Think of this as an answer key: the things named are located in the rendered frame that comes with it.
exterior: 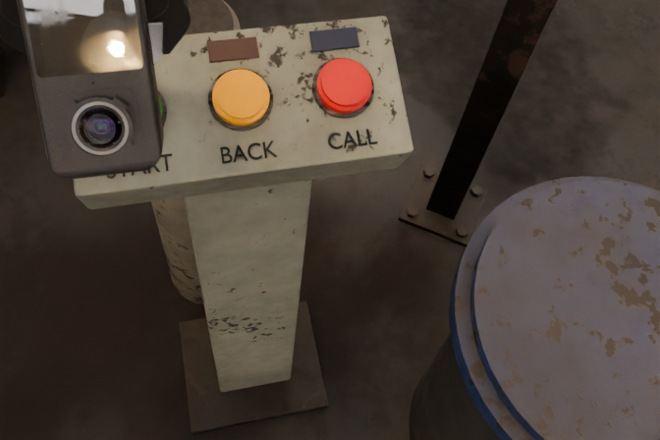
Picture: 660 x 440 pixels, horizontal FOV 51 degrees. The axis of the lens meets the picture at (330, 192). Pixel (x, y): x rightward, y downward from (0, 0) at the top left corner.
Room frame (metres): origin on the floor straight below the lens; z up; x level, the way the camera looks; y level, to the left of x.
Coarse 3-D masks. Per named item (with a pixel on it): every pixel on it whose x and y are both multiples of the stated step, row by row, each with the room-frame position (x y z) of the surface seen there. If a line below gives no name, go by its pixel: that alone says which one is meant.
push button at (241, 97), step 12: (228, 72) 0.32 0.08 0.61; (240, 72) 0.32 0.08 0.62; (252, 72) 0.33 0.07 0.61; (216, 84) 0.31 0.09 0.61; (228, 84) 0.31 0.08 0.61; (240, 84) 0.31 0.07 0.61; (252, 84) 0.32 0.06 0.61; (264, 84) 0.32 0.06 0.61; (216, 96) 0.30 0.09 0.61; (228, 96) 0.30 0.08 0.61; (240, 96) 0.31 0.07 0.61; (252, 96) 0.31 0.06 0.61; (264, 96) 0.31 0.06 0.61; (216, 108) 0.30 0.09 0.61; (228, 108) 0.30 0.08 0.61; (240, 108) 0.30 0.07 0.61; (252, 108) 0.30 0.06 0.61; (264, 108) 0.30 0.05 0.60; (228, 120) 0.29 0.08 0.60; (240, 120) 0.29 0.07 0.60; (252, 120) 0.29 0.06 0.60
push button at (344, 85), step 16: (336, 64) 0.34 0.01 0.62; (352, 64) 0.35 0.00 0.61; (320, 80) 0.33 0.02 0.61; (336, 80) 0.33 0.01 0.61; (352, 80) 0.34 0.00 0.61; (368, 80) 0.34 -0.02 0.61; (320, 96) 0.32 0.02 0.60; (336, 96) 0.32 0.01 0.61; (352, 96) 0.32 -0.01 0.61; (368, 96) 0.33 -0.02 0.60; (352, 112) 0.32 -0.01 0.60
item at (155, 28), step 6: (150, 24) 0.24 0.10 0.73; (156, 24) 0.25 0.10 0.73; (162, 24) 0.25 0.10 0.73; (150, 30) 0.25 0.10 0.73; (156, 30) 0.25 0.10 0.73; (162, 30) 0.25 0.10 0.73; (150, 36) 0.25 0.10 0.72; (156, 36) 0.25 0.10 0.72; (162, 36) 0.25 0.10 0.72; (156, 42) 0.25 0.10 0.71; (156, 48) 0.25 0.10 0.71; (156, 54) 0.26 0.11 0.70; (162, 54) 0.26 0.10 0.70; (156, 60) 0.26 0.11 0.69
